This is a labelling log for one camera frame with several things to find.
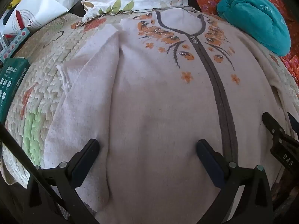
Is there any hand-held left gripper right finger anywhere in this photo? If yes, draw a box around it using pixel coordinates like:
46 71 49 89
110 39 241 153
196 139 274 224

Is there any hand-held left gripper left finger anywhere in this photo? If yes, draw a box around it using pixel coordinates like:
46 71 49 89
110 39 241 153
27 139 101 224

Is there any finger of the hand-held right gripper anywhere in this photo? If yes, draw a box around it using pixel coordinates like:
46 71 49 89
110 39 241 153
262 112 284 143
287 112 299 134

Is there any pink floral knit cardigan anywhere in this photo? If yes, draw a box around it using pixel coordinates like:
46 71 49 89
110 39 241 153
43 7 292 224

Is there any green cardboard box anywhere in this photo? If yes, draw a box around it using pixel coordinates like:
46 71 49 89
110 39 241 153
0 57 30 125

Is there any teal plush cloth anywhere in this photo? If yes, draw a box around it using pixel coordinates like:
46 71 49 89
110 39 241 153
216 0 291 57

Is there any quilted heart-pattern blanket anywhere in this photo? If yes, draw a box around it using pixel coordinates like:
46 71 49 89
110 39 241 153
0 10 299 190

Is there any light blue printed packet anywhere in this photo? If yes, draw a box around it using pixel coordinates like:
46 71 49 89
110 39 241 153
0 27 30 62

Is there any white printed plastic bag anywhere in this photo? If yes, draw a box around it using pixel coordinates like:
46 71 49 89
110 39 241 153
3 0 81 36

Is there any black cable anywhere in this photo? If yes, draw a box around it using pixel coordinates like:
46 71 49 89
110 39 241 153
0 121 98 224

